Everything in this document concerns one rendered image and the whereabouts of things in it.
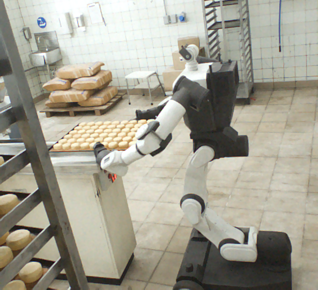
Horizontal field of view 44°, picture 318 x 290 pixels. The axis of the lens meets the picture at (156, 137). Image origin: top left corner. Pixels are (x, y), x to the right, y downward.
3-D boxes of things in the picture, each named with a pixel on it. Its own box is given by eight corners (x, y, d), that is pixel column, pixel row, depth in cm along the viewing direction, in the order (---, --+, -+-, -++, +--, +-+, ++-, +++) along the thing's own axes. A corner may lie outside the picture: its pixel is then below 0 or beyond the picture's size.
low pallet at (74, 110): (41, 117, 626) (38, 111, 621) (67, 101, 694) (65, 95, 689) (106, 115, 581) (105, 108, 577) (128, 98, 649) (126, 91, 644)
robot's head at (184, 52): (200, 52, 191) (189, 41, 190) (196, 57, 183) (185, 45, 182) (190, 61, 194) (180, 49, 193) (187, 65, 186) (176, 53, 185)
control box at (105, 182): (101, 191, 226) (96, 170, 221) (116, 171, 247) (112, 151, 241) (107, 191, 225) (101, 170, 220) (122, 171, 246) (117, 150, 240)
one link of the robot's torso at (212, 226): (250, 236, 236) (201, 177, 229) (248, 258, 219) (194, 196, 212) (229, 245, 243) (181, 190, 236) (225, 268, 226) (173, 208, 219)
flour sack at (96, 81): (96, 90, 572) (94, 79, 566) (72, 92, 586) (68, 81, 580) (115, 77, 634) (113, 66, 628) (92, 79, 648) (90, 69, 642)
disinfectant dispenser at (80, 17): (86, 31, 648) (82, 13, 637) (80, 33, 632) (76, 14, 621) (81, 32, 652) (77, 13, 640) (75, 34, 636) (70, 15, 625)
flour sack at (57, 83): (65, 92, 596) (62, 81, 590) (43, 93, 613) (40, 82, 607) (89, 78, 656) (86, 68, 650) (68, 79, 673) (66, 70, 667)
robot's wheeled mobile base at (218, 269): (292, 251, 251) (290, 207, 238) (294, 316, 206) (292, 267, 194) (195, 245, 272) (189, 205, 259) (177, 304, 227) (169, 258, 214)
